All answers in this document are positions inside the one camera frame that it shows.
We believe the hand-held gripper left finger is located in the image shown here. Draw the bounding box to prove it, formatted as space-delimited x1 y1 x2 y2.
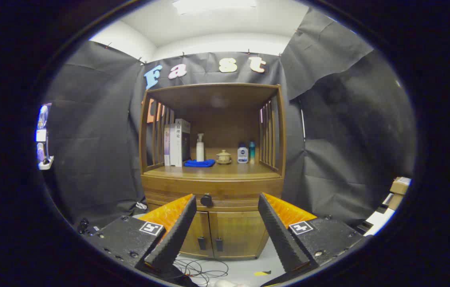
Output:
83 194 197 276

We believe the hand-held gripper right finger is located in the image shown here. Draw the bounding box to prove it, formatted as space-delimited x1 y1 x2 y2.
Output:
258 193 371 274

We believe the wooden drawer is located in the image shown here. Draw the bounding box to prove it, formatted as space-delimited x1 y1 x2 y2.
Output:
142 175 284 212

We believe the wooden cabinet door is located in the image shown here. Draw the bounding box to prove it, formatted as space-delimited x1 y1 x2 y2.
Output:
180 210 214 258
208 210 270 259

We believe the wooden countertop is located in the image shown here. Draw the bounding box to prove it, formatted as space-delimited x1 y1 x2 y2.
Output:
144 161 282 180

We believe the wooden cabinet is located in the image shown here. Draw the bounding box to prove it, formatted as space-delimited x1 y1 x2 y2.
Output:
139 83 287 260

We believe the pale rounded object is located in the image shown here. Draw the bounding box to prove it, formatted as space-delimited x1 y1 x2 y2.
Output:
214 279 251 287

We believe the blue folded cloth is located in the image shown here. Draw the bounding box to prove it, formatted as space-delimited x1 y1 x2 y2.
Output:
184 159 216 168

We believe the white pump bottle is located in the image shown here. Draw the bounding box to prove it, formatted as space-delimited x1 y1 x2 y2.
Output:
196 133 205 162

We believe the white portrait cover book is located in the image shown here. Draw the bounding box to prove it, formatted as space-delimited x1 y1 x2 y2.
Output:
175 119 191 167

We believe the pale purple book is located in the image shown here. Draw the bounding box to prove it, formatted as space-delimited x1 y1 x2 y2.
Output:
164 124 171 166

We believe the black power strip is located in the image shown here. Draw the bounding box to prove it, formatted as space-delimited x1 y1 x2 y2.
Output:
77 218 102 236

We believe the white flat board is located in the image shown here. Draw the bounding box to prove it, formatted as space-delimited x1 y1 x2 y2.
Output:
362 207 397 236

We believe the cardboard box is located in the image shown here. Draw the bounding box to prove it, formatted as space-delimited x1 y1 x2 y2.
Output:
390 177 412 196

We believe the ceiling light panel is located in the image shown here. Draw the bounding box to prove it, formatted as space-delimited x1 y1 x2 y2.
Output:
172 0 257 15

